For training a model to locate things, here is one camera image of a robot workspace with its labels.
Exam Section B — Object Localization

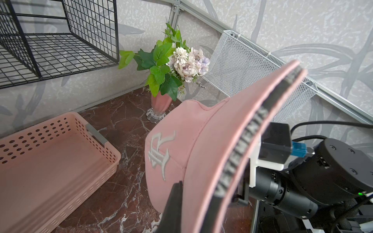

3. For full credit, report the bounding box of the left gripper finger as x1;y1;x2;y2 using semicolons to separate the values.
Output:
155;181;183;233

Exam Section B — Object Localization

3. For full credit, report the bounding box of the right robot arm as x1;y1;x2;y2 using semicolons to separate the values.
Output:
231;136;373;233

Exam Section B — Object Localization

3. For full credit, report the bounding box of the black wire rack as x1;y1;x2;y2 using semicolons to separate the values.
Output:
1;1;119;89

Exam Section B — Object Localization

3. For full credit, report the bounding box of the pink vase with flowers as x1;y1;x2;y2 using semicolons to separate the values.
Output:
118;24;210;123

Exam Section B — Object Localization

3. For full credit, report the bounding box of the white mesh wall basket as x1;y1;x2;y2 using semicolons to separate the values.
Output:
204;30;318;122

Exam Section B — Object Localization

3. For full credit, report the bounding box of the pink plastic basket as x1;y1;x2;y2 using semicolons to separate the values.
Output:
1;112;121;233

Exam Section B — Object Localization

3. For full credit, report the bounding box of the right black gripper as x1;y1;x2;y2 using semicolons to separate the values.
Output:
231;138;373;219

